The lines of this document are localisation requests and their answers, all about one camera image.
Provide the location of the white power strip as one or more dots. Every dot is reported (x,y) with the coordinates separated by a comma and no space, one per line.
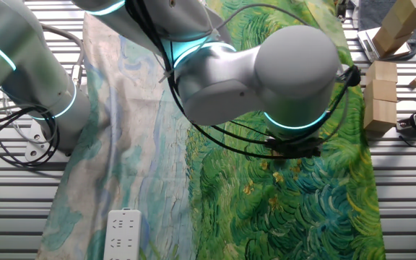
(121,234)

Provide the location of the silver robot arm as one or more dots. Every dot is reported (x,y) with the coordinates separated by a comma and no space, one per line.
(294,65)

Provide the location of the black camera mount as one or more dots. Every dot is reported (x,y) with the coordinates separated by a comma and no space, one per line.
(342,9)

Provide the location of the silver digital scale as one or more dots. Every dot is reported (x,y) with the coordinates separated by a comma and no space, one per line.
(367,43)

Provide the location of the painted landscape cloth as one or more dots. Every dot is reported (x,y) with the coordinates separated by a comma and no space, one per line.
(265,209)

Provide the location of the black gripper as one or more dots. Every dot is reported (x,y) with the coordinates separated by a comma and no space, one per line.
(294,145)

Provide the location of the long wooden block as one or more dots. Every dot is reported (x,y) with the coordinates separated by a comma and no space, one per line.
(370,12)

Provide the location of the large wooden cube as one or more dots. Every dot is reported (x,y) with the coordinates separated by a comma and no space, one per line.
(380,90)
(401,23)
(386,41)
(379,115)
(382,71)
(415,5)

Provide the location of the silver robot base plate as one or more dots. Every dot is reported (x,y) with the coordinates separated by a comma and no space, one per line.
(34,150)

